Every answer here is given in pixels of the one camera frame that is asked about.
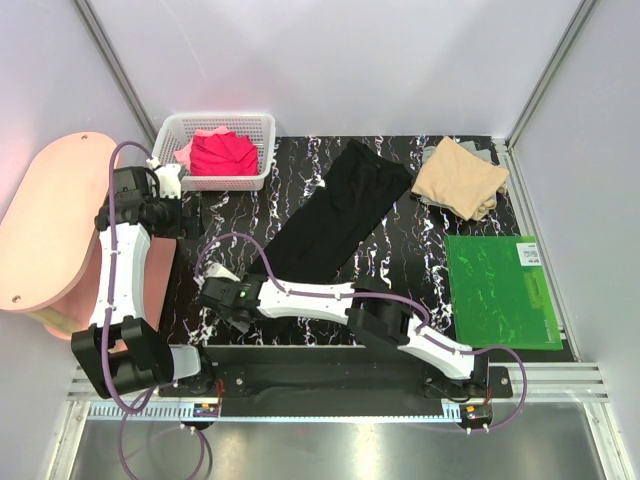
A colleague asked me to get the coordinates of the black daisy t-shirt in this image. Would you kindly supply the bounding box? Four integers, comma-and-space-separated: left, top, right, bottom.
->
264, 140, 412, 284

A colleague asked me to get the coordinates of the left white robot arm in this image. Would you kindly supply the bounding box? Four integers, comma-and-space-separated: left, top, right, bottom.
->
71, 160, 216, 399

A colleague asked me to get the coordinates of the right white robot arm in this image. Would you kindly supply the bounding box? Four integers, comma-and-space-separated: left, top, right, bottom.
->
199, 274, 490, 400

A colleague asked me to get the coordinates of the pink t-shirt in basket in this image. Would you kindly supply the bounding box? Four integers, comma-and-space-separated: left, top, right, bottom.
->
174, 126, 231, 171

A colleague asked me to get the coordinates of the red t-shirt in basket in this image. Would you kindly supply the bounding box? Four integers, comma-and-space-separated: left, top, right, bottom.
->
190, 132, 259, 177

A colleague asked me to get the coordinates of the white plastic basket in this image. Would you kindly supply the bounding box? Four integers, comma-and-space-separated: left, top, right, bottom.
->
153, 112, 276, 191

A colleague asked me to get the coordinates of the pink tiered shelf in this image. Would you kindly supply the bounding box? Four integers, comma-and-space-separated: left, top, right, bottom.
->
1, 132, 176, 340

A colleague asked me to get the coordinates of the black marble table mat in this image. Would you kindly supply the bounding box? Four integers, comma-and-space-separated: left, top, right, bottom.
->
159, 136, 526, 346

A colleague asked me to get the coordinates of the beige folded t-shirt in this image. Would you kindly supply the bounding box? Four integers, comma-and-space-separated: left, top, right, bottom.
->
411, 137, 509, 221

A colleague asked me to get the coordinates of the green cutting mat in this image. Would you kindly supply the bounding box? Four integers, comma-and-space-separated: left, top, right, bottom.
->
445, 235, 562, 351

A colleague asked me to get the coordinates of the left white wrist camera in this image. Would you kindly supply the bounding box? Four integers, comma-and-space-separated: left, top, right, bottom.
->
146, 158, 185, 199

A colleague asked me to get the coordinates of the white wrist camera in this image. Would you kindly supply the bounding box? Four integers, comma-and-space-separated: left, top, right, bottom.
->
194, 262, 240, 286
146, 158, 185, 199

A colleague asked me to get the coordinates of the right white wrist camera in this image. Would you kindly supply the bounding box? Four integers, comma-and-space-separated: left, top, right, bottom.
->
194, 262, 240, 286

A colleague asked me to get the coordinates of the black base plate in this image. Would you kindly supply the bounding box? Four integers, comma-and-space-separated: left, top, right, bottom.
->
160, 346, 513, 420

